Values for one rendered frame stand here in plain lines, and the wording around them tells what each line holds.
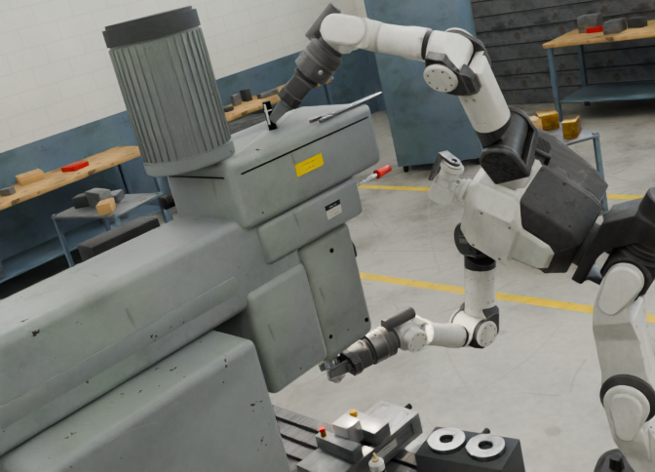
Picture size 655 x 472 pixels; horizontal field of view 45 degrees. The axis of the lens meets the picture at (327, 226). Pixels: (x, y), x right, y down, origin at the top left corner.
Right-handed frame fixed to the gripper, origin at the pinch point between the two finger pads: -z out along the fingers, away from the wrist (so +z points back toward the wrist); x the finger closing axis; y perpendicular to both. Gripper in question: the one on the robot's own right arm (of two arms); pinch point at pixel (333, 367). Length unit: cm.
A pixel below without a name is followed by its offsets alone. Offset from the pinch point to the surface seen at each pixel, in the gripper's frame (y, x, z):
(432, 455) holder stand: 12.8, 34.9, 4.0
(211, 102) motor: -78, 15, -17
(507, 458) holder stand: 13, 48, 15
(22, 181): 31, -639, -7
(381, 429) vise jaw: 21.1, 4.9, 6.6
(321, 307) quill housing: -22.9, 11.8, -3.9
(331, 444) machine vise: 20.8, 0.2, -6.6
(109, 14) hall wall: -99, -727, 146
